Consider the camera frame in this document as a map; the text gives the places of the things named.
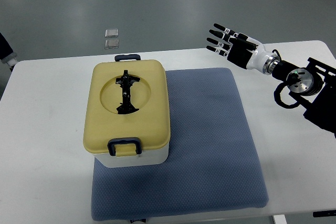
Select blue padded mat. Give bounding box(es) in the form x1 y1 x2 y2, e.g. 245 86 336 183
91 68 268 221

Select black object table edge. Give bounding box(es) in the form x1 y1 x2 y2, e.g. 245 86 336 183
313 210 336 218

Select person leg dark trousers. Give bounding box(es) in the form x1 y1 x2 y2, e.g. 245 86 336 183
0 33 18 71

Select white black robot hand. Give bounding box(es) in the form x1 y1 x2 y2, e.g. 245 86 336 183
206 23 281 75

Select white storage box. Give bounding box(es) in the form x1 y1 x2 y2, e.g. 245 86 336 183
93 143 170 168

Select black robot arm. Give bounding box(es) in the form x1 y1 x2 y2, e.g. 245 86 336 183
268 49 335 134

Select yellow box lid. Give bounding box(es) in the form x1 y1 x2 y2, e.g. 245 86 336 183
83 60 171 156

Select lower metal floor plate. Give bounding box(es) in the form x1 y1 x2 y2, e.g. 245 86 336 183
105 39 119 49

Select dark label under mat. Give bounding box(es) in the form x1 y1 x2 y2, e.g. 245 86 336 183
130 218 146 223

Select metal floor plate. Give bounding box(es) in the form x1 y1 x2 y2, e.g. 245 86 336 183
105 39 119 49
105 28 119 38

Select upper metal floor plate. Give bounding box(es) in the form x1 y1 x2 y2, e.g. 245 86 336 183
105 28 119 38

